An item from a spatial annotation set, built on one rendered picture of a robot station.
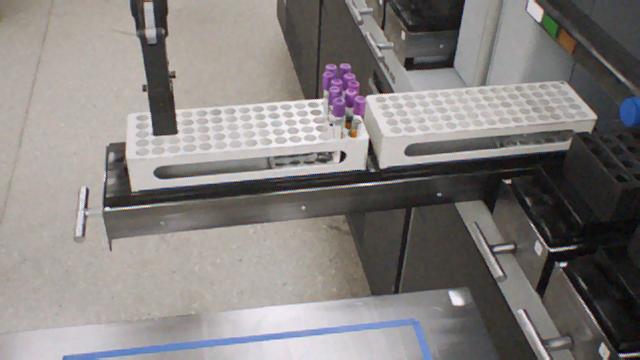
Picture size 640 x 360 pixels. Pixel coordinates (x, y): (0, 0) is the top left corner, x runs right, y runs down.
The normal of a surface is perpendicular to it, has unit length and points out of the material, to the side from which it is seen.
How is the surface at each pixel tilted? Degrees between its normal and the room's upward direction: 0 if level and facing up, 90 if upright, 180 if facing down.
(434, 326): 0
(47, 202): 0
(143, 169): 90
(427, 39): 90
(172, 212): 90
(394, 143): 90
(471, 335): 0
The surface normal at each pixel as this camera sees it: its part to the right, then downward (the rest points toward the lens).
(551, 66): 0.20, 0.61
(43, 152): 0.04, -0.78
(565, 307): -0.98, 0.10
